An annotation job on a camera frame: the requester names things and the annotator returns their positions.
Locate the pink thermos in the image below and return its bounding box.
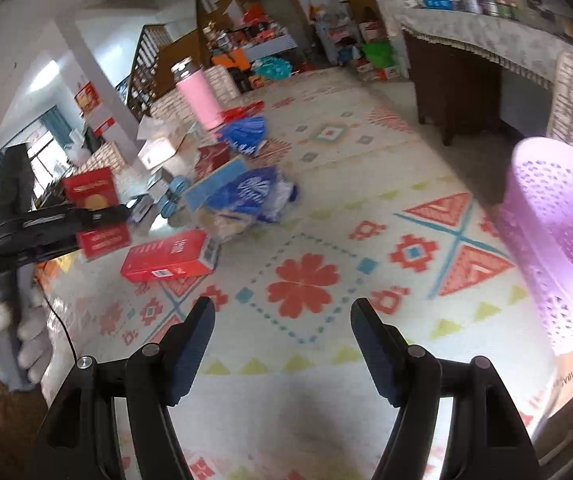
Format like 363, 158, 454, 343
170, 57, 225, 131

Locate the light blue box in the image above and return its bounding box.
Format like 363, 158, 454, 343
183, 155, 248, 212

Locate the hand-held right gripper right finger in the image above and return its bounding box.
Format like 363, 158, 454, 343
351, 297, 542, 480

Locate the crumpled blue plastic bag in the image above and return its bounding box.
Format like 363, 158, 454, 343
216, 116, 270, 157

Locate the black cable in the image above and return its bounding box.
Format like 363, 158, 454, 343
44, 302, 76, 363

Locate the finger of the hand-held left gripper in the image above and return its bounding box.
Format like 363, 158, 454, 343
0, 235, 82, 267
25, 204, 133, 232

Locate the dark red box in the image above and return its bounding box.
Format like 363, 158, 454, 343
194, 142, 232, 182

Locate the red box with picture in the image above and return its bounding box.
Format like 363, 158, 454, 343
62, 167, 120, 210

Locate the small red box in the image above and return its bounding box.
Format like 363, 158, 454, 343
77, 225, 132, 261

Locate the person's left hand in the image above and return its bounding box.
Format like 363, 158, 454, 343
0, 301, 53, 392

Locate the blue white plastic bag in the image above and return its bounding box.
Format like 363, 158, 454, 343
197, 165, 300, 243

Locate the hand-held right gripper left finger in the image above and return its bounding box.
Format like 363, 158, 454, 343
29, 296, 216, 480

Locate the purple plastic basket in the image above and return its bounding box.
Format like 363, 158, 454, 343
495, 136, 573, 359

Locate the sideboard with cloth cover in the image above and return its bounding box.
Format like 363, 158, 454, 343
375, 0, 573, 92

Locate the dark wooden sideboard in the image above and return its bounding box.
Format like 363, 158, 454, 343
401, 29, 557, 147

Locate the light blue round container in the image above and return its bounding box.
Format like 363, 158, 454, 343
159, 175, 190, 219

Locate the patterned tablecloth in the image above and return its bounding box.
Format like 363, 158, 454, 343
36, 67, 573, 480

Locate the green bag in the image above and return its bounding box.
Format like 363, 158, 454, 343
363, 41, 396, 68

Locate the wooden staircase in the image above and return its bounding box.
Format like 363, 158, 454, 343
125, 0, 250, 107

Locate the flat red box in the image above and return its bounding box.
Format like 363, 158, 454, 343
120, 230, 218, 282

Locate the beige printed card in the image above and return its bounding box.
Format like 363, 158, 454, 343
531, 344, 573, 417

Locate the white tissue box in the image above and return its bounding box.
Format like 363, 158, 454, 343
136, 115, 203, 172

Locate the red wrapper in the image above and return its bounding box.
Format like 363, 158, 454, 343
221, 101, 266, 124

